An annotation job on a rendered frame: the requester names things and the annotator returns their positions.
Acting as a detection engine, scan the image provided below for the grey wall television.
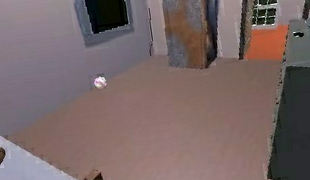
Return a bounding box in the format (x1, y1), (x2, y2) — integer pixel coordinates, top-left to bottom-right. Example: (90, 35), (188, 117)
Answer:
(74, 0), (137, 49)

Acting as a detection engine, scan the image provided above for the small black object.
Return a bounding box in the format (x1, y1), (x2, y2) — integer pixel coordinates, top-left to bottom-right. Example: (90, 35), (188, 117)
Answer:
(292, 30), (305, 39)

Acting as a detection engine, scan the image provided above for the dark door frame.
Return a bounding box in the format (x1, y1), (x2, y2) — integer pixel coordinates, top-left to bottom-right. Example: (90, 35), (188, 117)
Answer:
(230, 0), (275, 61)

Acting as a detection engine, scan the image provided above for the pink white toy ball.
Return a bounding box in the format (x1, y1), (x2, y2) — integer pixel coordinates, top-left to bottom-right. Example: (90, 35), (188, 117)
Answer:
(93, 75), (108, 91)

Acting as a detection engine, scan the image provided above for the rusty brown room door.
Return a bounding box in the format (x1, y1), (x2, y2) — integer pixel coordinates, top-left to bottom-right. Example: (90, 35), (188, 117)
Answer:
(159, 0), (230, 75)

